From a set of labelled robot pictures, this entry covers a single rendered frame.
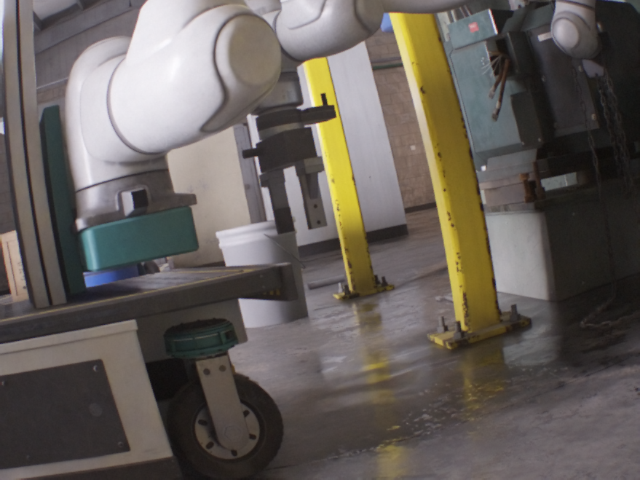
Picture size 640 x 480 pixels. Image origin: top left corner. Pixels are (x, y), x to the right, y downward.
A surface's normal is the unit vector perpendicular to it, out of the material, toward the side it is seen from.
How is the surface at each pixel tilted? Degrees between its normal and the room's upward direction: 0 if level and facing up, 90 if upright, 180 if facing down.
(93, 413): 90
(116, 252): 90
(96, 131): 98
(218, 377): 90
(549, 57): 90
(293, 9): 104
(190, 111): 136
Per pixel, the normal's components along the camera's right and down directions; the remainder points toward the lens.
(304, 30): -0.59, 0.44
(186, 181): 0.12, -0.01
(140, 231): 0.37, -0.07
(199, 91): -0.16, 0.59
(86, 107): -0.64, 0.09
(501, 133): -0.88, 0.18
